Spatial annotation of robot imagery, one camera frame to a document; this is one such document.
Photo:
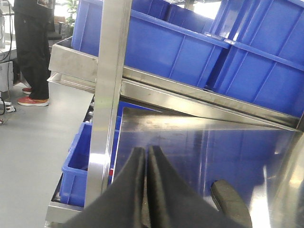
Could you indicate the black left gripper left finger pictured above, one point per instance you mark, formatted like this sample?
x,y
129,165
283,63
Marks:
x,y
120,205

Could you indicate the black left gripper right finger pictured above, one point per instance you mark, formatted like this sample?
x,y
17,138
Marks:
x,y
172,203

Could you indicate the dark brake pad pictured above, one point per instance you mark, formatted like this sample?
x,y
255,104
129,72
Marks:
x,y
230,203

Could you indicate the lower blue plastic bin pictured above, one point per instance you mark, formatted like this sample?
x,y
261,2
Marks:
x,y
73,184

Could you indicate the blue plastic bin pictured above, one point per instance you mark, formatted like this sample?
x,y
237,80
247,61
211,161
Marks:
x,y
73,184
153,45
264,62

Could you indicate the blue plastic bin left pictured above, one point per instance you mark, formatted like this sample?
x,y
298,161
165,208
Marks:
x,y
153,45

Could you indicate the blue plastic bin right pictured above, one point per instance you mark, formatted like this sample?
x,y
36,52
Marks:
x,y
264,62

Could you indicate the person in black clothes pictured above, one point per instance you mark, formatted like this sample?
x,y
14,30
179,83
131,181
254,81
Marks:
x,y
31,24

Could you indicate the stainless steel rack frame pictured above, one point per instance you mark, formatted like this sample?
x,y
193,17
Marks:
x,y
206,136

